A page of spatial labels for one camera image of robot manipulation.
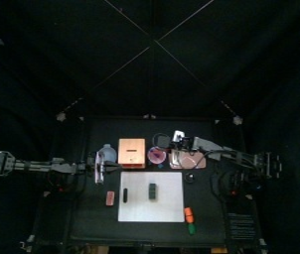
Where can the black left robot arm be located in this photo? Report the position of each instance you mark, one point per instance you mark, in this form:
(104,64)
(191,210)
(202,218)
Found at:
(38,164)

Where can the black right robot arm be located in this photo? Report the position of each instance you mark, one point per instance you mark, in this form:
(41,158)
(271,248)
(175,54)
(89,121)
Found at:
(215,146)

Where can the green toy sushi roll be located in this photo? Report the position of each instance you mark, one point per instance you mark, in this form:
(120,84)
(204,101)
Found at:
(152,191)

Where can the red wooden drawer box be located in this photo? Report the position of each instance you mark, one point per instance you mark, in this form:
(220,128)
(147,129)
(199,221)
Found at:
(132,153)

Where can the black stick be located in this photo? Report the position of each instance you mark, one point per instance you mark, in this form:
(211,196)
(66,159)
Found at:
(125,195)

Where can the red plastic cup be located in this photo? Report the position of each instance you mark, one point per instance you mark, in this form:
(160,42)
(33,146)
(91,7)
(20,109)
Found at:
(152,158)

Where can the red and white toy block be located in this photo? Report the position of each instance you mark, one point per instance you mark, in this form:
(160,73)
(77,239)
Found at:
(111,198)

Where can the white cutting board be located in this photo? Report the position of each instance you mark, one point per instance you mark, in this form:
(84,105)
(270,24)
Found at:
(167,208)

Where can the orange toy carrot piece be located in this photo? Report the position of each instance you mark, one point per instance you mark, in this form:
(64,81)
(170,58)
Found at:
(190,215)

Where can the green toy carrot leaf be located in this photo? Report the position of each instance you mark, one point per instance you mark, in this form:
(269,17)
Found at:
(192,228)

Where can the white printed label plate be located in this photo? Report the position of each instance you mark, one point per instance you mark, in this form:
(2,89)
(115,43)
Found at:
(242,225)

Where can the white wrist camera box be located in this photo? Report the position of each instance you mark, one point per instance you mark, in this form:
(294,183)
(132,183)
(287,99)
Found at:
(179,135)

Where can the white corner bracket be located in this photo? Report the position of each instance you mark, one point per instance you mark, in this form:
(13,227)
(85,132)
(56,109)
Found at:
(263,246)
(61,116)
(238,120)
(30,238)

